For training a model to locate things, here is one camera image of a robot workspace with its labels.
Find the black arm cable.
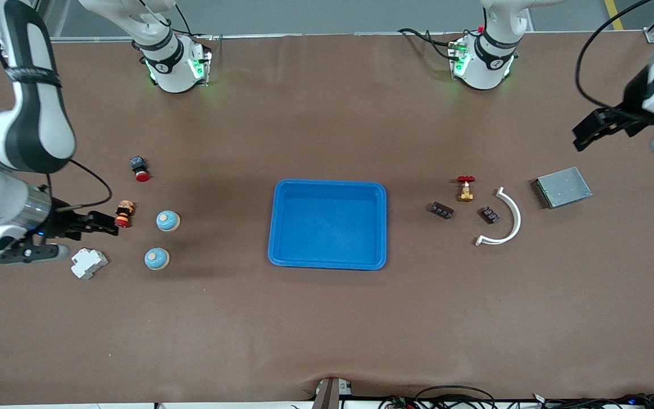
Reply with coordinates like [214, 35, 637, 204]
[48, 159, 114, 208]
[575, 0, 654, 112]

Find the white curved plastic strip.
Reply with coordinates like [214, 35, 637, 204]
[475, 187, 522, 247]

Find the black base cable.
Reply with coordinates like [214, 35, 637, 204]
[398, 27, 458, 60]

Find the red button orange black body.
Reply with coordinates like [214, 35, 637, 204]
[114, 200, 136, 228]

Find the grey metal table bracket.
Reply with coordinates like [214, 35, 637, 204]
[311, 376, 354, 409]

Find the white circuit breaker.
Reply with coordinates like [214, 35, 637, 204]
[70, 248, 109, 281]

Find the grey metal box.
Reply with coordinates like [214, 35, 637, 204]
[532, 166, 593, 210]

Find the blue desk bell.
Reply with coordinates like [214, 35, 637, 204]
[144, 247, 171, 272]
[156, 210, 182, 233]

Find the red push button grey body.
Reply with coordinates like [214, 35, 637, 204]
[129, 156, 151, 183]

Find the brass valve red handle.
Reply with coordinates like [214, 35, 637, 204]
[456, 176, 476, 203]

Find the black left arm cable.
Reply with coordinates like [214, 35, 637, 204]
[575, 0, 654, 112]

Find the blue plastic tray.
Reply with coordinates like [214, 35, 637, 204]
[267, 179, 388, 271]

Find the black cable loop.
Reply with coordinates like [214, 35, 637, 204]
[415, 386, 496, 409]

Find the black cable bundle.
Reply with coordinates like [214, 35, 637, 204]
[531, 392, 654, 409]

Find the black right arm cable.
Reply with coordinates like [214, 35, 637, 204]
[48, 159, 114, 208]

